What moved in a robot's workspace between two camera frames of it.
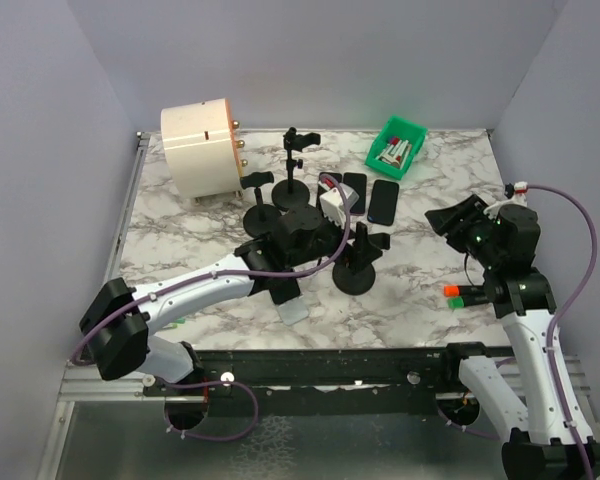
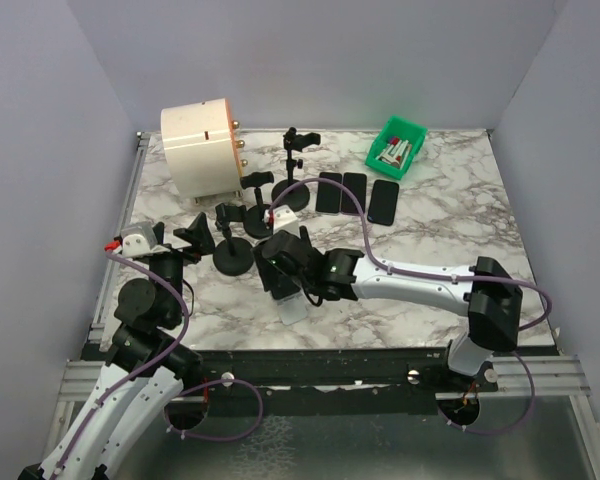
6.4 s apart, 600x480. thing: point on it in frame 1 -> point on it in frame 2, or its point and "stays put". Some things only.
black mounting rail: [311, 382] stays put
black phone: [283, 289] stays put
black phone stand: [261, 219] stays put
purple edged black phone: [358, 183] stays put
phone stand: [354, 273] -> [232, 256]
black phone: [383, 202] stays put
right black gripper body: [477, 240] -> [307, 281]
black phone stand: [289, 193] stays put
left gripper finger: [364, 252] -> [198, 235]
